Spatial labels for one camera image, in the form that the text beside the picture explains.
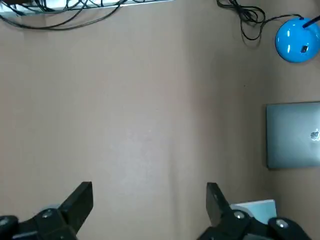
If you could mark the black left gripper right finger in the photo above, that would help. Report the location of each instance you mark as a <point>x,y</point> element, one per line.
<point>225,220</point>

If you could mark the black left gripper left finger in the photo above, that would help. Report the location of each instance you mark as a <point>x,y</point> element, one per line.
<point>65,220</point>

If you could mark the grey laptop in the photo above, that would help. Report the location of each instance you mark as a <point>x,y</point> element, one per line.
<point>287,140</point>

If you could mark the blue desk lamp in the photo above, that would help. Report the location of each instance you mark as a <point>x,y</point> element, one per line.
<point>290,42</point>

